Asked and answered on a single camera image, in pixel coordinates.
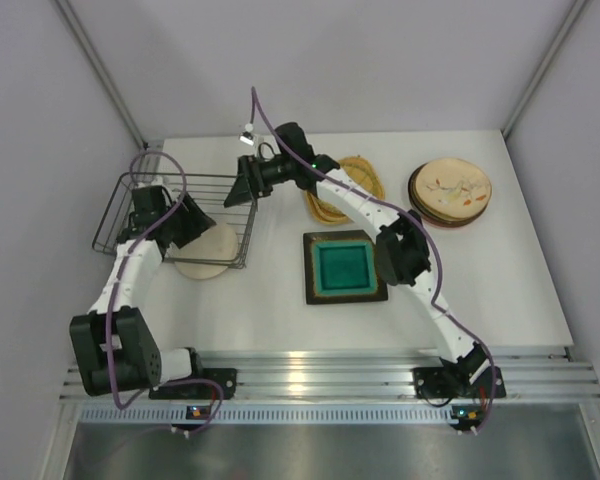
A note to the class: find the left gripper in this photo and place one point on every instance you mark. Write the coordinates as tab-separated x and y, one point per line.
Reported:
178	225

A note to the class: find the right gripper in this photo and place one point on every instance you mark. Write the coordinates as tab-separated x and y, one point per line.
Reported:
250	182

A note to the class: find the dark wire dish rack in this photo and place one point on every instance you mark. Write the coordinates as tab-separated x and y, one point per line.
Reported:
207	190

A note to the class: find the orange woven square plate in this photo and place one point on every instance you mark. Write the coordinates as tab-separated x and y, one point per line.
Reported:
363	173

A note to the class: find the dark square plate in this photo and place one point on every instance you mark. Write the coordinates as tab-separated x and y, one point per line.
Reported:
339	268

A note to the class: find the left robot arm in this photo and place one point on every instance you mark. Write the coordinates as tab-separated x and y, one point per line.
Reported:
112	343

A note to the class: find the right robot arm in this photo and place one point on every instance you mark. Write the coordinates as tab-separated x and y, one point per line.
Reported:
405	253

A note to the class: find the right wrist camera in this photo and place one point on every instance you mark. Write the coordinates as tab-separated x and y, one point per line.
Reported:
248	137

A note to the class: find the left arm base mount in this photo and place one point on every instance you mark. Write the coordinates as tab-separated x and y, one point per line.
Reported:
215	383

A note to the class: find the slotted cable duct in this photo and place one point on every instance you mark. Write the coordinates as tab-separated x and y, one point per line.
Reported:
279	414

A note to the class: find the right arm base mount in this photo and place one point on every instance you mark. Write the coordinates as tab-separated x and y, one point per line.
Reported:
441	383

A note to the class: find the aluminium rail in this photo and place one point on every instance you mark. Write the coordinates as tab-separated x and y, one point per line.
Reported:
539	374

